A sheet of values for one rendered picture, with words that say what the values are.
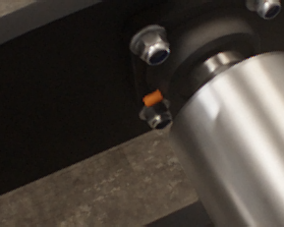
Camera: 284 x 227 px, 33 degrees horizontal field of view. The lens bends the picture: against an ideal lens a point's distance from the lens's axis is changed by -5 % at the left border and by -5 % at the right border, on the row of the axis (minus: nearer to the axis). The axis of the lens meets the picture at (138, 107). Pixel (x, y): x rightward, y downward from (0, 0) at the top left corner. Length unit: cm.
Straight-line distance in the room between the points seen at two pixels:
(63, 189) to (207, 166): 99
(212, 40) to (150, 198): 93
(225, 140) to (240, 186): 3
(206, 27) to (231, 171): 11
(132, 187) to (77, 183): 14
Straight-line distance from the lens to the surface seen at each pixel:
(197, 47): 34
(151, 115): 40
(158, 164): 128
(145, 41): 33
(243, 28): 36
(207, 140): 31
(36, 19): 32
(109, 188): 126
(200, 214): 87
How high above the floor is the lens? 117
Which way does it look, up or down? 59 degrees down
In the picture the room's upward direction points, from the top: 8 degrees counter-clockwise
